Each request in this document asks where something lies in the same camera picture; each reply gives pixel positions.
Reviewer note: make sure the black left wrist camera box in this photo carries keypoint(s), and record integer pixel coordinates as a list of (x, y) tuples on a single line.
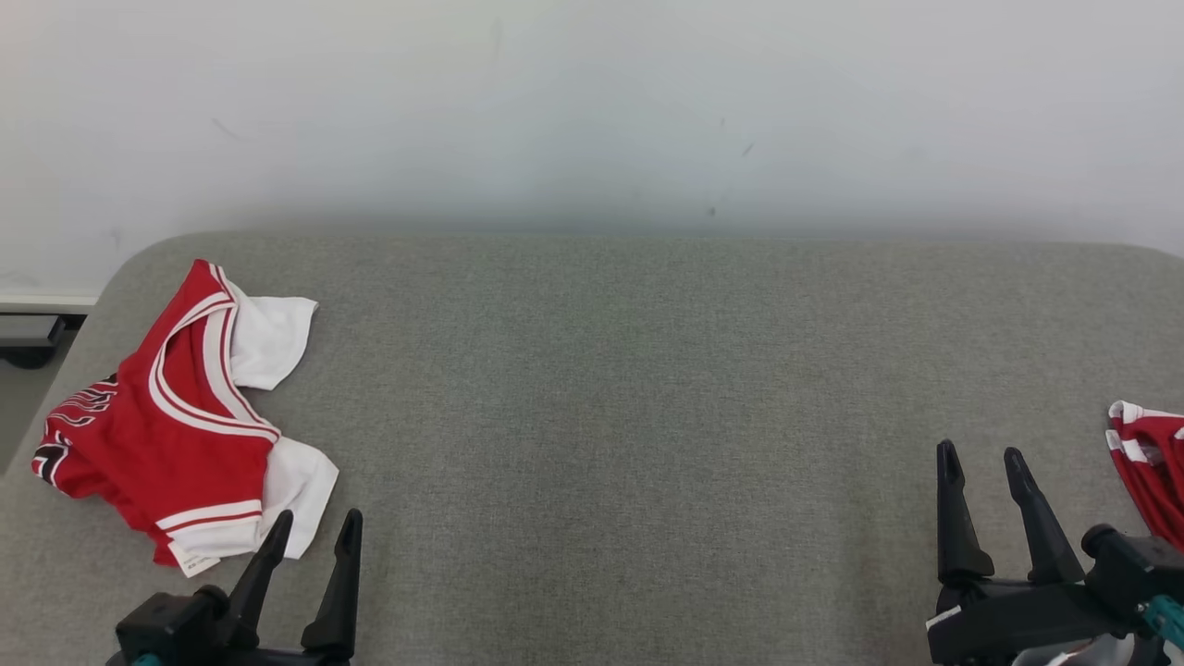
[(166, 624)]

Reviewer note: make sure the red and white basketball jersey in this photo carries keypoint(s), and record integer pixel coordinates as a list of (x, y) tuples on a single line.
[(166, 444)]

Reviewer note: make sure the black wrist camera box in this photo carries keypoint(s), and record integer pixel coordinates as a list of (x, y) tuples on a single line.
[(1133, 564), (166, 624)]

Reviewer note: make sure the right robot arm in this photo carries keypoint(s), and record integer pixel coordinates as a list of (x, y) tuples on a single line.
[(1091, 655)]

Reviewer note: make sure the grey metal frame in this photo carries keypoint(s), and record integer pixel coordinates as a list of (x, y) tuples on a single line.
[(28, 333)]

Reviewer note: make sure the red shorts with white stripe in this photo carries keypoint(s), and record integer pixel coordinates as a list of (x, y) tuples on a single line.
[(1156, 472)]

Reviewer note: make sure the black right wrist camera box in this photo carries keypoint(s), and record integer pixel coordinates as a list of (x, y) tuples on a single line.
[(1133, 564)]

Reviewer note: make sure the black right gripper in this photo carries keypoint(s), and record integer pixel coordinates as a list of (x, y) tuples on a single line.
[(1008, 620)]

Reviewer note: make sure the white wall baseboard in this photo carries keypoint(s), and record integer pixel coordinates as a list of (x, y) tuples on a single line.
[(46, 302)]

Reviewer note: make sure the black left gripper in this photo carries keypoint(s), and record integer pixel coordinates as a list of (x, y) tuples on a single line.
[(277, 660)]

